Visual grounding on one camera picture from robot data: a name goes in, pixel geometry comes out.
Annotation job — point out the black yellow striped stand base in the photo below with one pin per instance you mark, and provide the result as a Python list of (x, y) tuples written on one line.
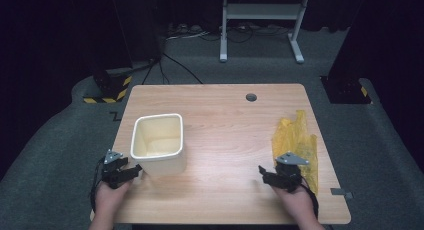
[(110, 86), (343, 90)]

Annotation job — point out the person's left hand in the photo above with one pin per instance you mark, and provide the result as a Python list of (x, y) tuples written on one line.
[(108, 198)]

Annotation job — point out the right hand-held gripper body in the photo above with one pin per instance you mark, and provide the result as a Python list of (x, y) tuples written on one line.
[(288, 176)]

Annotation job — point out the person's right hand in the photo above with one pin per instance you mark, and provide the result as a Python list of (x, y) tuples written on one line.
[(298, 203)]

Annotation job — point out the grey table grommet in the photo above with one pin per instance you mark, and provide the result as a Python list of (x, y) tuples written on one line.
[(251, 97)]

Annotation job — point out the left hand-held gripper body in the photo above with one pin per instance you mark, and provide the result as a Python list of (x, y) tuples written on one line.
[(111, 176)]

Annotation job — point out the white power strip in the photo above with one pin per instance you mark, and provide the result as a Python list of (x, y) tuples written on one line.
[(186, 35)]

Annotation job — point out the yellow plastic bag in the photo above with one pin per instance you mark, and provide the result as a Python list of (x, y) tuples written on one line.
[(293, 136)]

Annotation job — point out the cream plastic bin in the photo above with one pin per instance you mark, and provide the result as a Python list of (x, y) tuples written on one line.
[(163, 166)]

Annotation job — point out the white metal stand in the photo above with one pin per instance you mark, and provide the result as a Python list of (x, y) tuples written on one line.
[(261, 11)]

